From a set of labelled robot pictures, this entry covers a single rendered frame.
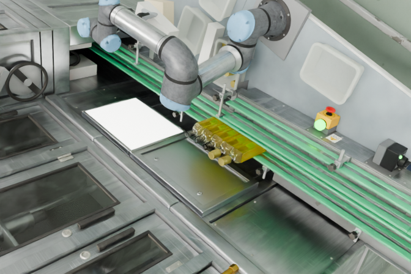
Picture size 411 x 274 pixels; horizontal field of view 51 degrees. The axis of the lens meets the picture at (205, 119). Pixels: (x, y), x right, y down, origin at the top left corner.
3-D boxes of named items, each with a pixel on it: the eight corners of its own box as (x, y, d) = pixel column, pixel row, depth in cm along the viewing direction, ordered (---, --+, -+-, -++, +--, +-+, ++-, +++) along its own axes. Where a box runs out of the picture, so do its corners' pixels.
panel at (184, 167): (136, 100, 242) (80, 115, 220) (136, 95, 240) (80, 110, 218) (257, 187, 190) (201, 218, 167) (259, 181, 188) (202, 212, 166)
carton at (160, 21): (148, 0, 201) (137, 2, 197) (179, 30, 190) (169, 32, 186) (145, 12, 204) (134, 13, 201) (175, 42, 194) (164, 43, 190)
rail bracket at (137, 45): (158, 57, 249) (125, 64, 235) (161, 29, 241) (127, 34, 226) (163, 60, 246) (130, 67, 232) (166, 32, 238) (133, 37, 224)
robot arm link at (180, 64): (188, 57, 138) (90, -7, 158) (181, 85, 145) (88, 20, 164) (211, 48, 146) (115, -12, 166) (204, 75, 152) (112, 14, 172)
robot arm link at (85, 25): (85, 42, 173) (74, 32, 177) (109, 39, 180) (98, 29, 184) (87, 24, 168) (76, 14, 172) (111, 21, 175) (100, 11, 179)
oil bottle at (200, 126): (222, 122, 210) (189, 134, 196) (224, 112, 207) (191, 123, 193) (230, 127, 207) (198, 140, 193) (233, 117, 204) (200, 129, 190)
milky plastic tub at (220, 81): (221, 77, 221) (208, 80, 215) (228, 35, 210) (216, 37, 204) (246, 91, 211) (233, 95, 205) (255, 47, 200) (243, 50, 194)
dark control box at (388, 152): (381, 155, 169) (371, 161, 163) (388, 137, 165) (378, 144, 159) (401, 165, 164) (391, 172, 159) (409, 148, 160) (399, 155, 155)
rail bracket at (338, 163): (343, 156, 167) (325, 168, 158) (349, 140, 163) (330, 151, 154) (352, 162, 164) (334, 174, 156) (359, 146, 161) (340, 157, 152)
